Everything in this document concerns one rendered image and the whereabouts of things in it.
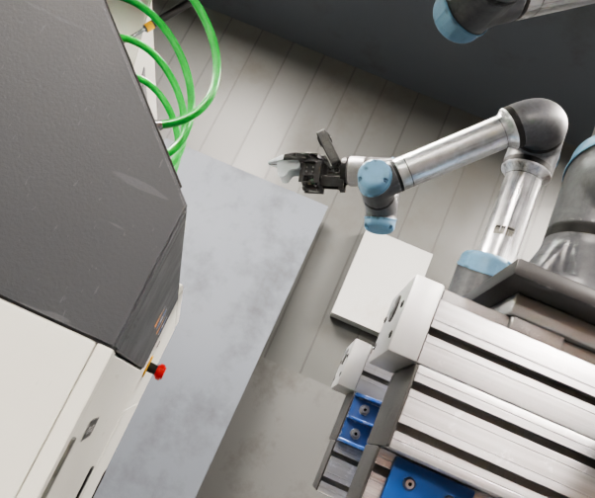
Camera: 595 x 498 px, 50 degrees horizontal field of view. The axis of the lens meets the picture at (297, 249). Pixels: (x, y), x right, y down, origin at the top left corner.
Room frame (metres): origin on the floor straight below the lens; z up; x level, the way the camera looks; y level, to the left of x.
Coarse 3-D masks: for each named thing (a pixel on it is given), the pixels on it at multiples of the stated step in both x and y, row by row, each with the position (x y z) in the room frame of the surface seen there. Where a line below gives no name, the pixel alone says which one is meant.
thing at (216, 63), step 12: (192, 0) 0.95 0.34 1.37; (204, 12) 0.95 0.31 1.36; (204, 24) 0.96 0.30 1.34; (216, 48) 0.96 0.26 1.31; (216, 60) 0.96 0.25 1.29; (216, 72) 0.96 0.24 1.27; (216, 84) 0.96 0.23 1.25; (204, 108) 0.96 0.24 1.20; (168, 120) 0.96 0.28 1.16; (180, 120) 0.96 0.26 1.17; (192, 120) 0.97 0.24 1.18
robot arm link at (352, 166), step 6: (354, 156) 1.44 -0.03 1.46; (360, 156) 1.43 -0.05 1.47; (348, 162) 1.43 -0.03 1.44; (354, 162) 1.42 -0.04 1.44; (360, 162) 1.42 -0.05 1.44; (348, 168) 1.43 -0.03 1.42; (354, 168) 1.42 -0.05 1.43; (348, 174) 1.43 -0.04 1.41; (354, 174) 1.43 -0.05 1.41; (348, 180) 1.44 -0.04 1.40; (354, 180) 1.44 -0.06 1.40; (354, 186) 1.46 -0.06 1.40
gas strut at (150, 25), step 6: (186, 0) 1.27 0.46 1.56; (174, 6) 1.27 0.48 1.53; (180, 6) 1.26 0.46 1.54; (186, 6) 1.27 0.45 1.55; (168, 12) 1.26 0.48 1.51; (174, 12) 1.26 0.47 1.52; (180, 12) 1.27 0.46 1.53; (162, 18) 1.26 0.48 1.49; (168, 18) 1.27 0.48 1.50; (144, 24) 1.26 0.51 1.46; (150, 24) 1.26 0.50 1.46; (144, 30) 1.26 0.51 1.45; (150, 30) 1.26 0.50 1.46; (132, 36) 1.26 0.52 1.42
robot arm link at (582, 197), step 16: (592, 144) 0.67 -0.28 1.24; (576, 160) 0.69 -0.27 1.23; (592, 160) 0.67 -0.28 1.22; (576, 176) 0.68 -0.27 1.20; (592, 176) 0.65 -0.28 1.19; (560, 192) 0.71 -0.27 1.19; (576, 192) 0.67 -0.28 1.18; (592, 192) 0.65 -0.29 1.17; (560, 208) 0.69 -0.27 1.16; (576, 208) 0.67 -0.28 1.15; (592, 208) 0.66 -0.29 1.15
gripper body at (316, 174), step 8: (304, 160) 1.47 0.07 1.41; (312, 160) 1.46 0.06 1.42; (320, 160) 1.45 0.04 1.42; (344, 160) 1.44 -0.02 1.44; (304, 168) 1.48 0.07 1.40; (312, 168) 1.47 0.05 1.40; (320, 168) 1.45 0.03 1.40; (328, 168) 1.47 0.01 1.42; (336, 168) 1.46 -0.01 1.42; (344, 168) 1.43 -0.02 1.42; (304, 176) 1.48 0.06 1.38; (312, 176) 1.47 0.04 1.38; (320, 176) 1.46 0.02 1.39; (328, 176) 1.46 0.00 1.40; (336, 176) 1.46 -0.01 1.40; (344, 176) 1.44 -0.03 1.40; (304, 184) 1.49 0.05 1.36; (312, 184) 1.50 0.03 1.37; (320, 184) 1.47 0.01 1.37; (328, 184) 1.46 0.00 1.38; (336, 184) 1.45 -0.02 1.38; (344, 184) 1.47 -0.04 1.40; (304, 192) 1.53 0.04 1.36; (312, 192) 1.52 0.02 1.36; (320, 192) 1.52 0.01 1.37; (344, 192) 1.48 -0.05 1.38
